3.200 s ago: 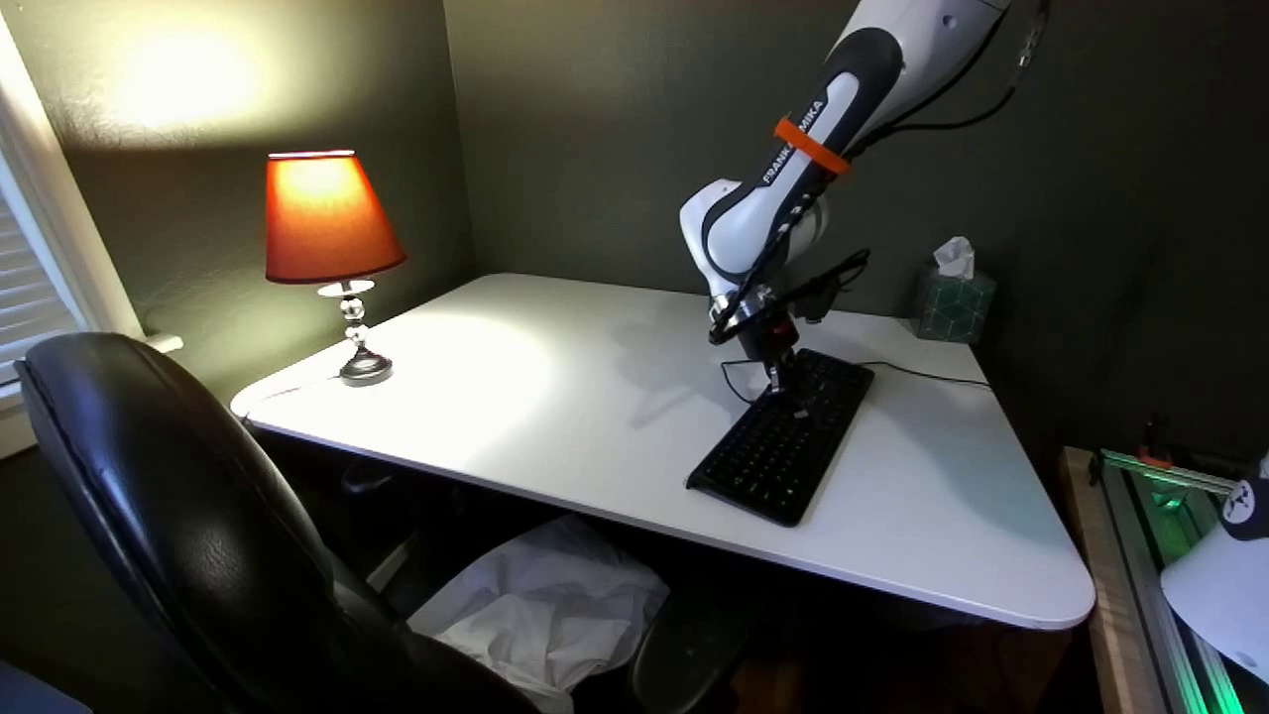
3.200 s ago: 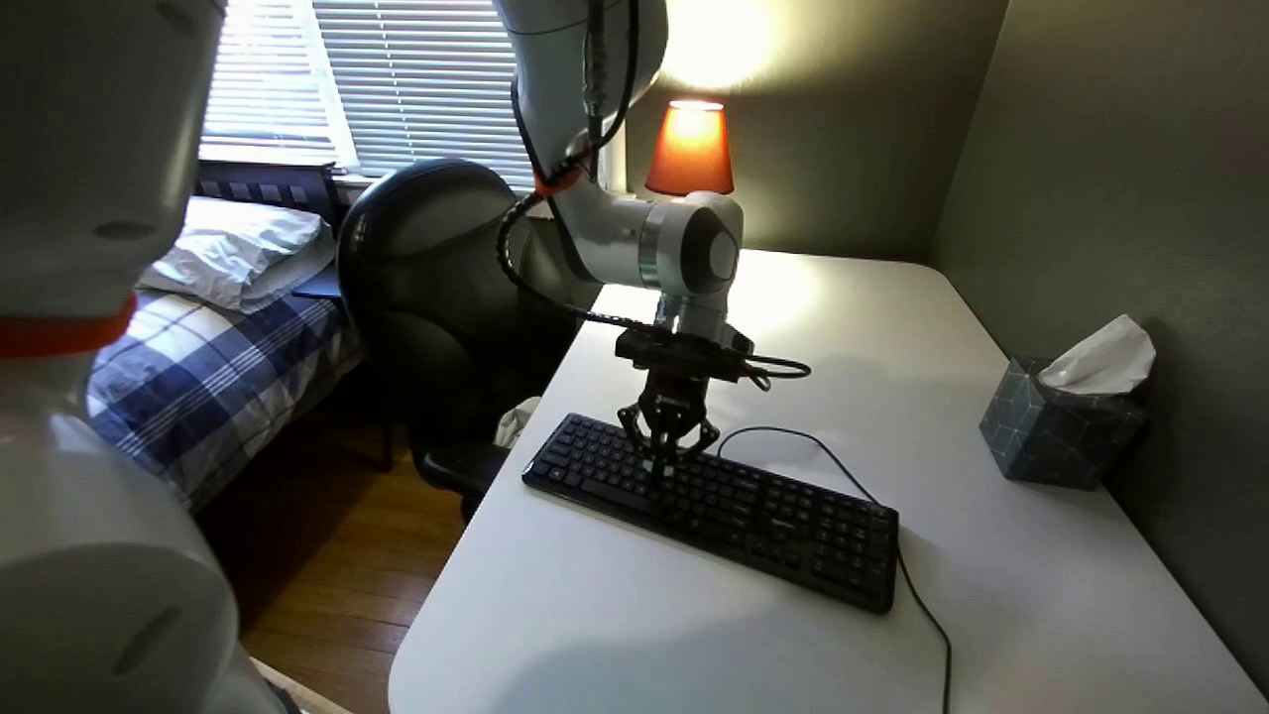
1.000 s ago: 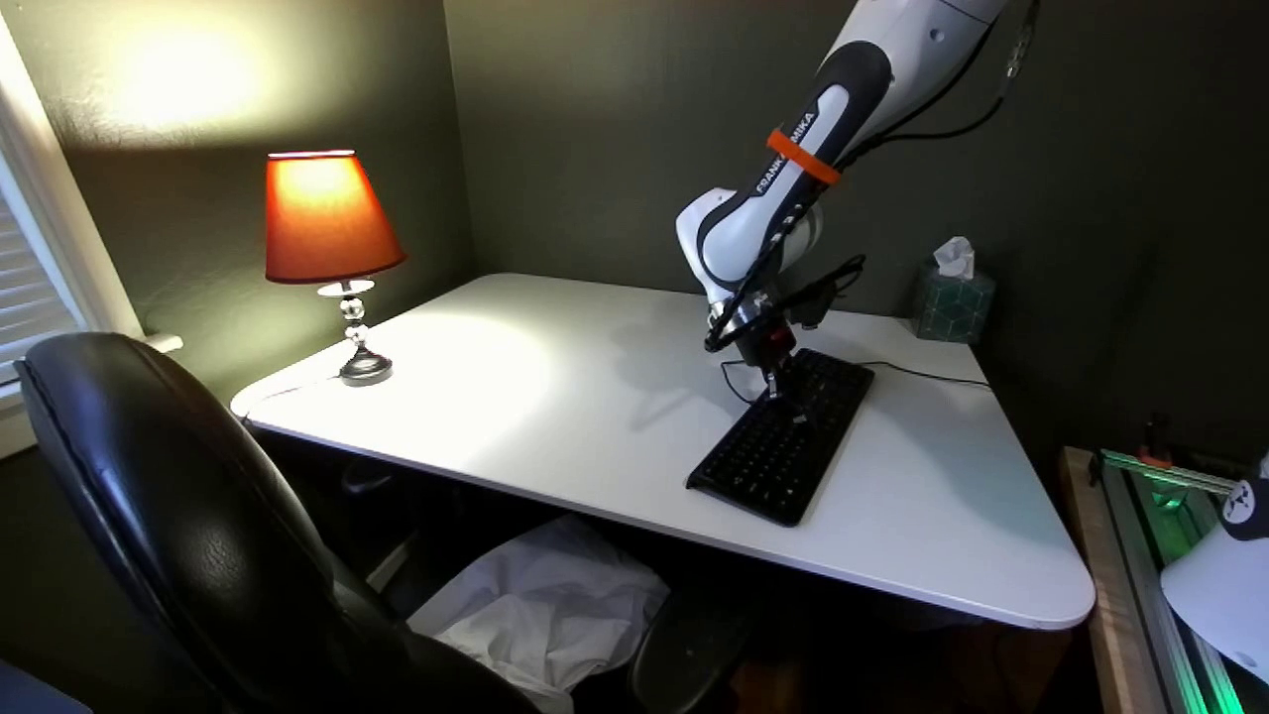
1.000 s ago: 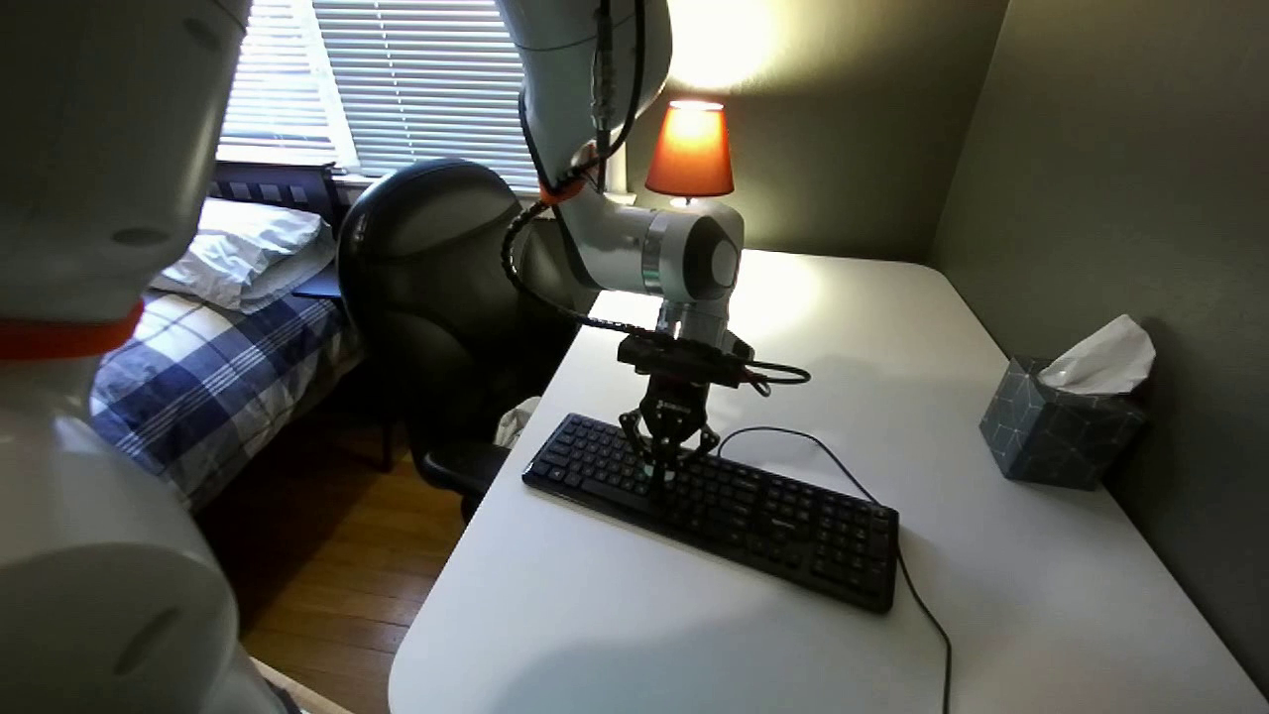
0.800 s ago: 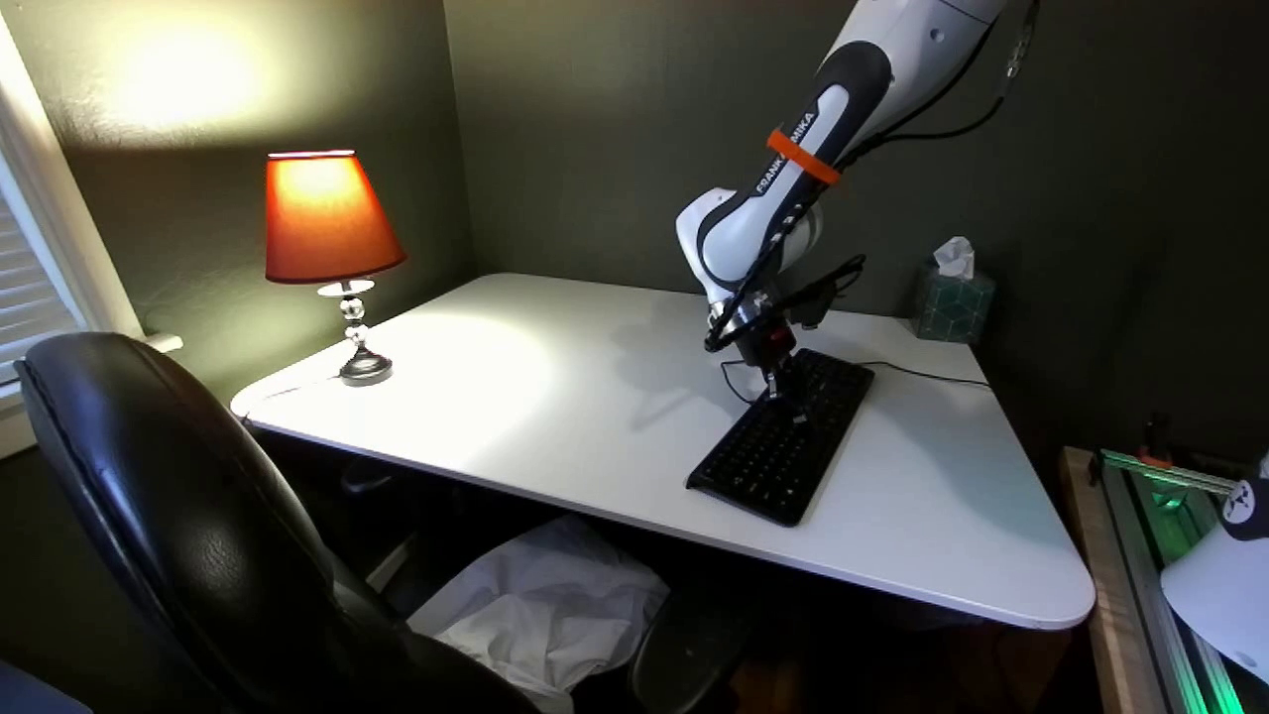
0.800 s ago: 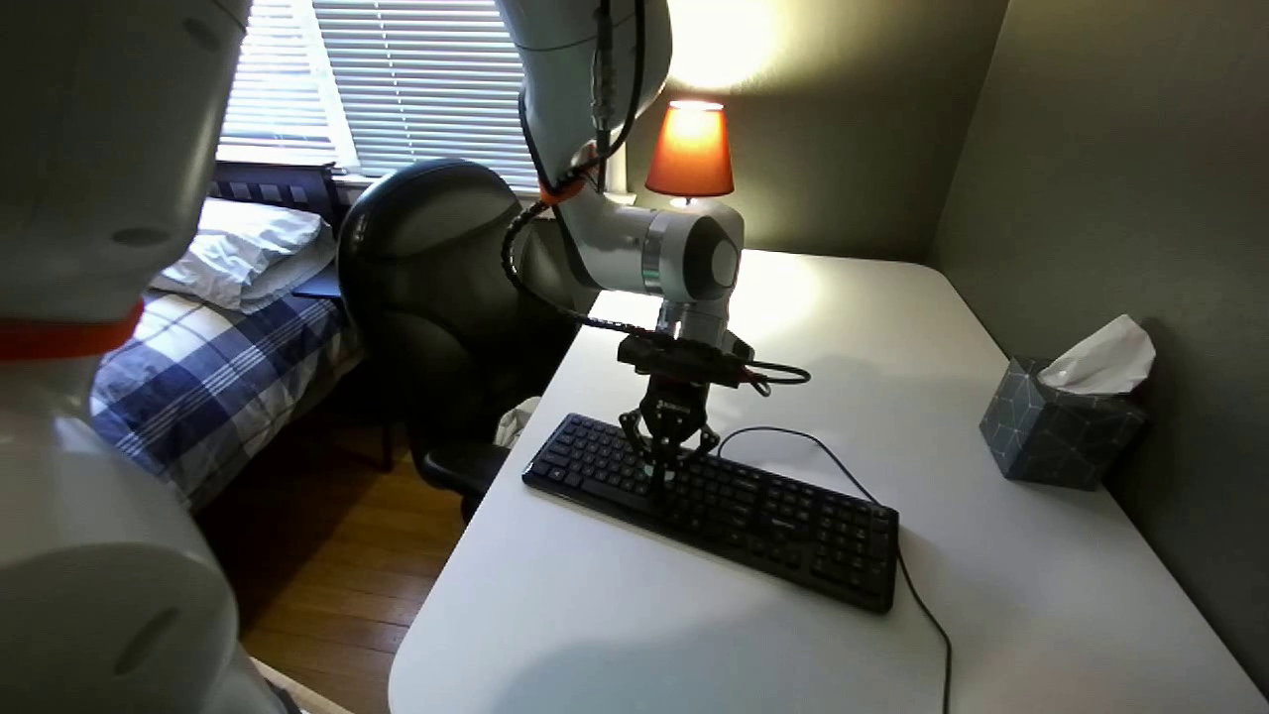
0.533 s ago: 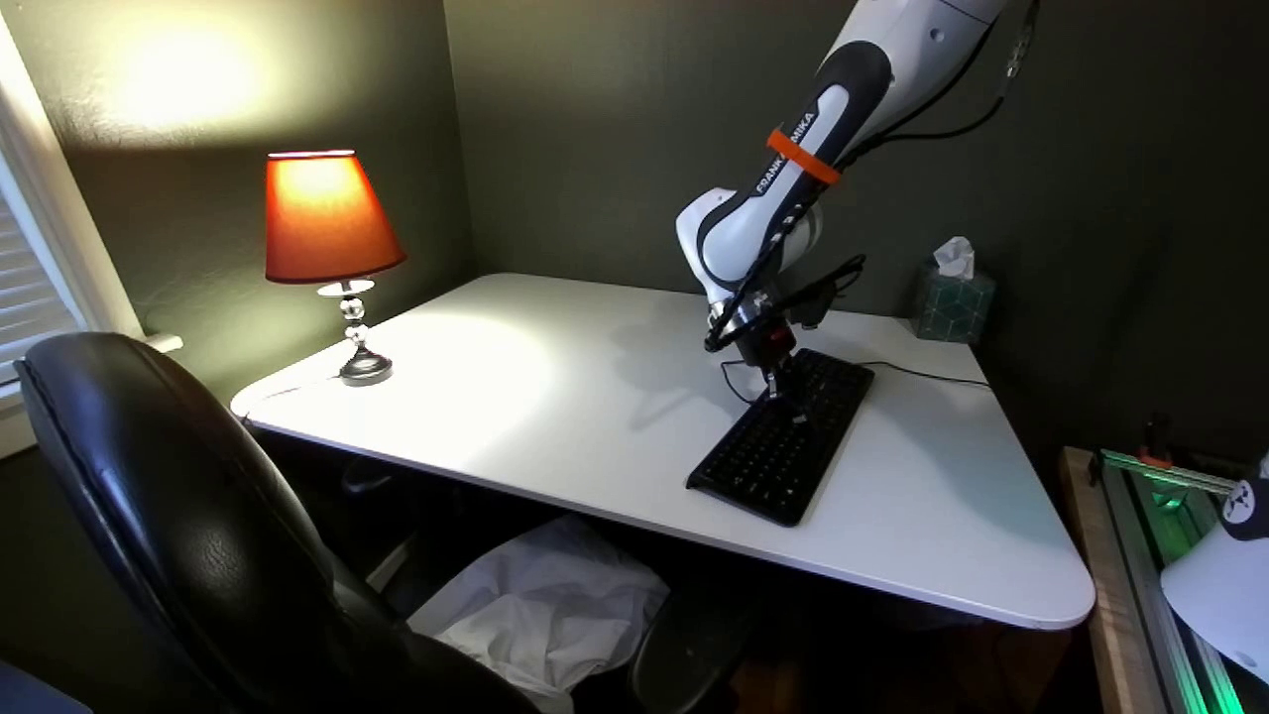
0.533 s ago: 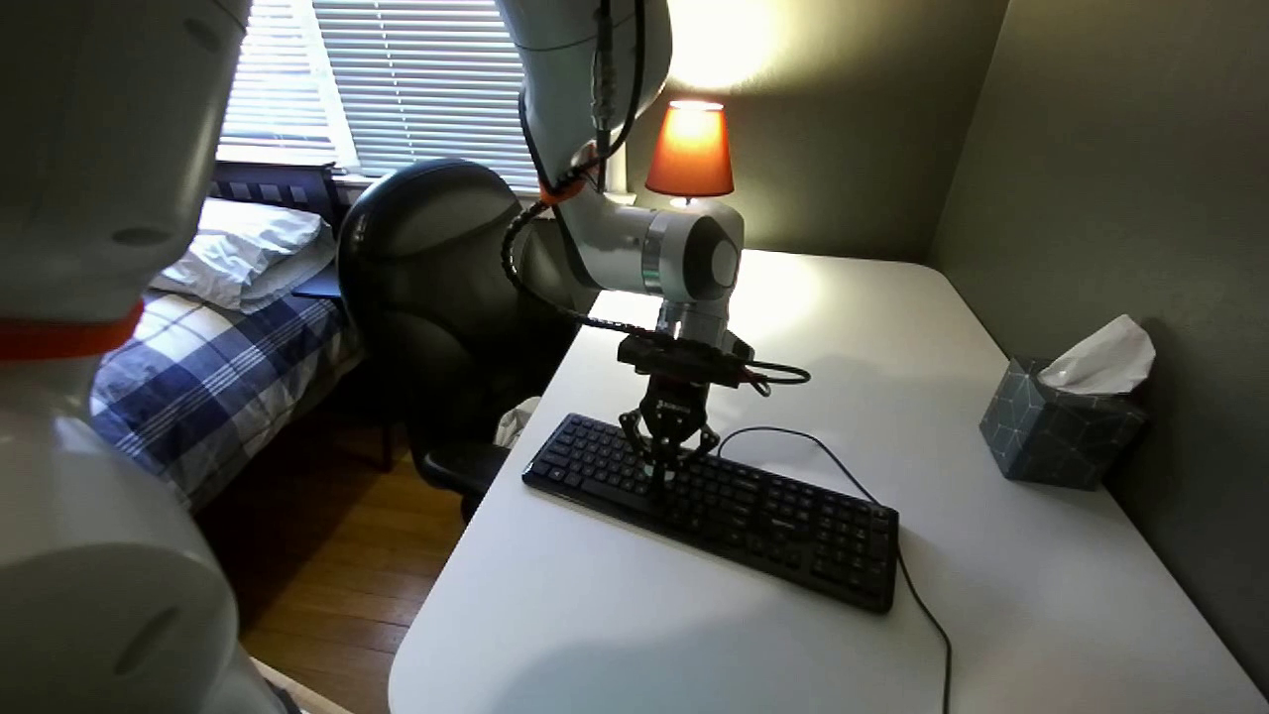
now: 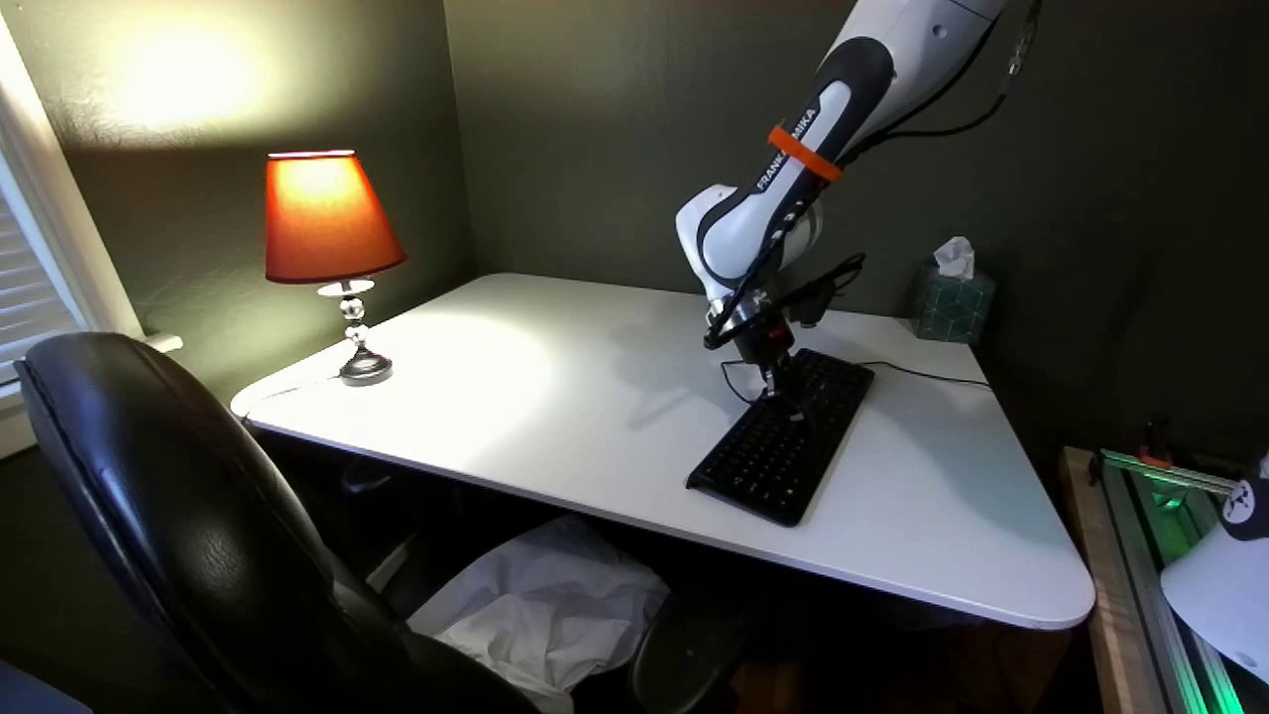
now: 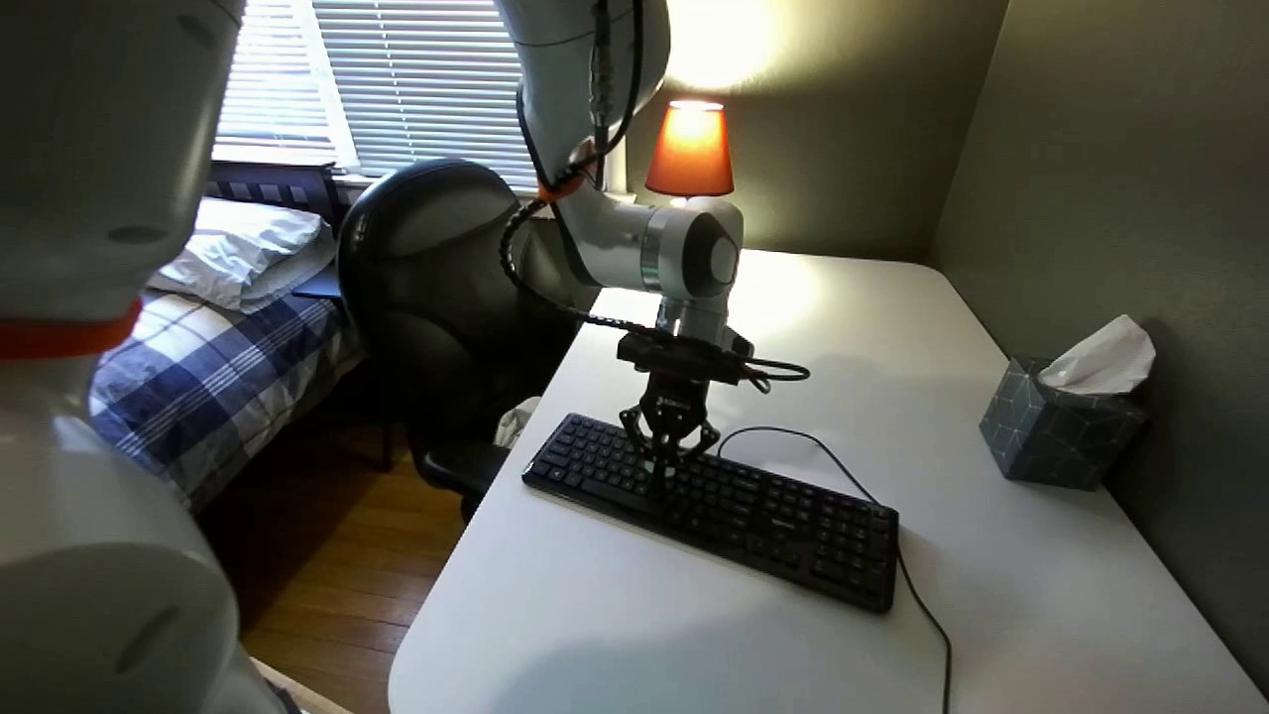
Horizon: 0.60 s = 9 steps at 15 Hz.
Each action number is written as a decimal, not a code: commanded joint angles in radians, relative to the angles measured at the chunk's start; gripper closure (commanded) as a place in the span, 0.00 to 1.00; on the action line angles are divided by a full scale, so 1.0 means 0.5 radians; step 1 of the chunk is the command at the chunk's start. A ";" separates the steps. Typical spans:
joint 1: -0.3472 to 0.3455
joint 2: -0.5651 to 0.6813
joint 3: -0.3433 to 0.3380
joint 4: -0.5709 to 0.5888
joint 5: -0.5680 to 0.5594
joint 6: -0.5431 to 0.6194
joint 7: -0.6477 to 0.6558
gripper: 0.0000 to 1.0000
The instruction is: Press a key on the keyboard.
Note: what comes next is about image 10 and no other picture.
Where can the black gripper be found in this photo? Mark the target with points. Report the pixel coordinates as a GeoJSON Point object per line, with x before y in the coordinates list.
{"type": "Point", "coordinates": [675, 400]}

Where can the orange shade table lamp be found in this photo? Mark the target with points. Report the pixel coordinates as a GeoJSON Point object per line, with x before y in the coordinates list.
{"type": "Point", "coordinates": [691, 145]}

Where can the black computer keyboard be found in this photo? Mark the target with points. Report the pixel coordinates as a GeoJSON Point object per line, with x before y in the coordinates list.
{"type": "Point", "coordinates": [767, 522]}

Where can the black leather office chair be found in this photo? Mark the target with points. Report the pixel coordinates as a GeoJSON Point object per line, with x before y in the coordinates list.
{"type": "Point", "coordinates": [422, 289]}

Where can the blue plaid bed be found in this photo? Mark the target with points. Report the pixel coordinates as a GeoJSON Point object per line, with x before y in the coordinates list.
{"type": "Point", "coordinates": [211, 382]}

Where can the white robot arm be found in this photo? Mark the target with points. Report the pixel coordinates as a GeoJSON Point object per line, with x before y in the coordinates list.
{"type": "Point", "coordinates": [91, 199]}

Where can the teal tissue box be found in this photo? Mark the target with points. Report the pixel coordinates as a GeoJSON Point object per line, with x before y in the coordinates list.
{"type": "Point", "coordinates": [1055, 422]}

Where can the white window blinds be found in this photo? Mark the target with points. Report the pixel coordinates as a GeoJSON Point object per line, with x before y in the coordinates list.
{"type": "Point", "coordinates": [410, 82]}

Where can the white pillow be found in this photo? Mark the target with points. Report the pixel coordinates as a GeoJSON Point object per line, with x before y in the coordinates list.
{"type": "Point", "coordinates": [240, 250]}

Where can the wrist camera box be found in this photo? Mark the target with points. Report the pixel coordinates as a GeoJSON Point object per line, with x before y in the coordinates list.
{"type": "Point", "coordinates": [675, 355]}

